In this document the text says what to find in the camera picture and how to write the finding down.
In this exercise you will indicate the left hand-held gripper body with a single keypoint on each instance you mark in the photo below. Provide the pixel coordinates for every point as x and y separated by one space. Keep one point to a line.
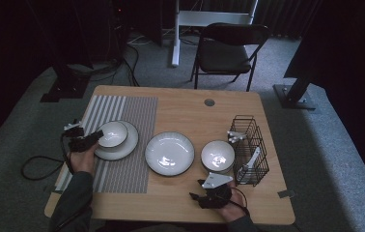
77 135

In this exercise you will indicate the grey striped placemat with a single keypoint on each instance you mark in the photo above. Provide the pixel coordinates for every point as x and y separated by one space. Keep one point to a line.
132 109

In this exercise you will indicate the person's left hand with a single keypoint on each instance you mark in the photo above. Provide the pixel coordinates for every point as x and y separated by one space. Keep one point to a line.
84 162

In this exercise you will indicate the white chopstick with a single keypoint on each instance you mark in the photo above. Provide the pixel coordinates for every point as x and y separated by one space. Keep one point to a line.
235 133
237 136
235 139

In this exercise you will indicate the small grey tape piece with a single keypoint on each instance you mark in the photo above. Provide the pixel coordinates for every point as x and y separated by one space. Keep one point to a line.
58 192

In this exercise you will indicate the black folding chair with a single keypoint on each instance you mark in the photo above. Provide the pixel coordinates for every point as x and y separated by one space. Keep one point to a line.
222 58

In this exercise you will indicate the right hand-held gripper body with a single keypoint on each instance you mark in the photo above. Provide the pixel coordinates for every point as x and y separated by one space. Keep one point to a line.
217 195

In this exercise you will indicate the white bowl with dark rim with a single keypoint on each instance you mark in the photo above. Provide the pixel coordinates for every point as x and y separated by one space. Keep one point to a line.
217 172
113 133
217 156

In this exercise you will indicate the white desk frame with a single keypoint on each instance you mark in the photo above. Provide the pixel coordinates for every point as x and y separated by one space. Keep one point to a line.
175 48

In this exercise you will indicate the dark pleated curtain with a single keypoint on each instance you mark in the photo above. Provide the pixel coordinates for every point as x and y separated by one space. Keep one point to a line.
280 16

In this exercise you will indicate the person's right hand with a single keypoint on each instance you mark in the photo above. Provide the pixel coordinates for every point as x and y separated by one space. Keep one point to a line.
235 209

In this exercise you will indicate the dark computer tower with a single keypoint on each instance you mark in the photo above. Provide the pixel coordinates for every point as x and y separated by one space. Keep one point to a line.
117 32

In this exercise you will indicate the black stand with bolted base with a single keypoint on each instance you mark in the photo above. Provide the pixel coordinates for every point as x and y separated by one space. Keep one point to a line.
294 96

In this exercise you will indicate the black cloth panel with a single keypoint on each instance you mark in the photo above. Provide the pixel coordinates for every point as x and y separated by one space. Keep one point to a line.
348 64

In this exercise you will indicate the stack of white spoons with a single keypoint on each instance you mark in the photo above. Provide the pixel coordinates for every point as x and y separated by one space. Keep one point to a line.
253 158

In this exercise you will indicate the white plate with dark rim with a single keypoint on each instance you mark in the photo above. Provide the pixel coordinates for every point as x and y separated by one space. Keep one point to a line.
119 154
169 151

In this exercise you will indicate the black stand base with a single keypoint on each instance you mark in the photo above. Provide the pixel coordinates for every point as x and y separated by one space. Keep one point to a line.
64 90

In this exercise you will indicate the grey table grommet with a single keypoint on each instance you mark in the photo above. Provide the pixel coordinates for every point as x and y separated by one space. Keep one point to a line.
209 102

